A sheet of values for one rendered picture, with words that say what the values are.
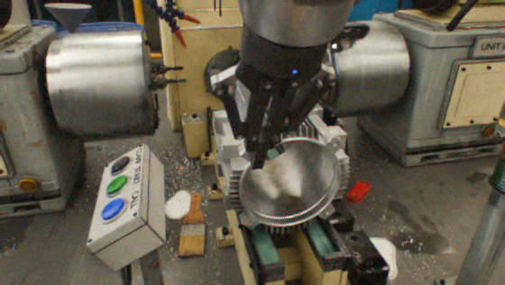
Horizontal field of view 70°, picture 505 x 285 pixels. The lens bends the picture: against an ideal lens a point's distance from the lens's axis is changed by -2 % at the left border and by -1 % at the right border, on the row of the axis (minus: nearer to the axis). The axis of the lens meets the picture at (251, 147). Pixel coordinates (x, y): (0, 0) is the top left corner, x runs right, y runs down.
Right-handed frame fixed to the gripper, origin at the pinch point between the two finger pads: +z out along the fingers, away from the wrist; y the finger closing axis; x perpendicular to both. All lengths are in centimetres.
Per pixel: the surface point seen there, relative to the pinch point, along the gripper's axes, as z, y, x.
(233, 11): 29, -9, -64
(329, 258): 12.9, -9.8, 12.5
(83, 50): 16.8, 27.3, -37.2
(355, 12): 318, -286, -419
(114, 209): -0.2, 17.6, 6.2
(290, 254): 25.1, -7.5, 8.2
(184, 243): 34.0, 11.0, 0.5
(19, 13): 127, 102, -193
